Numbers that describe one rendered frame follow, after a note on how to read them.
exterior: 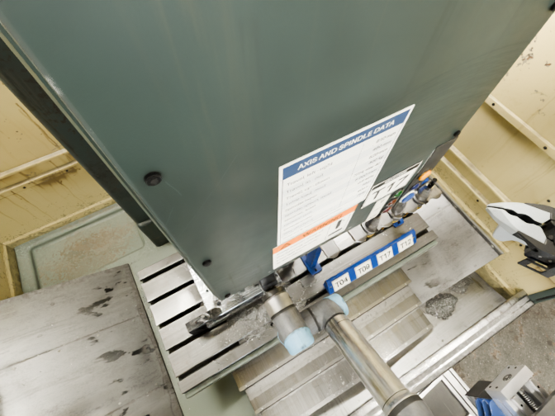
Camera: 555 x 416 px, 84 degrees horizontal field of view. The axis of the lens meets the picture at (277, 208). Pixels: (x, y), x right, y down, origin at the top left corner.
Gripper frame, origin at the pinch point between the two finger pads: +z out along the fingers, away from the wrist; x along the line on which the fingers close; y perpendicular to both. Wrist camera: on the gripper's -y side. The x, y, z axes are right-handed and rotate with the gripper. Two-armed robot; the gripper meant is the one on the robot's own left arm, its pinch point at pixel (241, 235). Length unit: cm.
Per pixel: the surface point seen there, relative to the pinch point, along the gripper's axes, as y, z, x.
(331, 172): -57, -21, 6
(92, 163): -2, 46, -31
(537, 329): 130, -102, 152
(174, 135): -71, -21, -8
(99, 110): -75, -21, -11
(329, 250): 9.0, -14.9, 23.3
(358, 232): 9.0, -14.4, 35.2
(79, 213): 65, 80, -63
